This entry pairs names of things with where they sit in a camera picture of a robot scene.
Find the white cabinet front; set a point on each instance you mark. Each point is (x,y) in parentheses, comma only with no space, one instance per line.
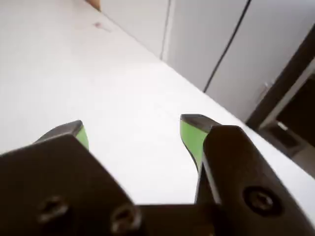
(197,37)

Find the dark brown shelf unit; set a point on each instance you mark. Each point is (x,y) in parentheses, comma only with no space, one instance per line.
(295,105)

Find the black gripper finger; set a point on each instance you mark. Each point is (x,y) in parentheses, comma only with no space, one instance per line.
(49,184)
(241,177)

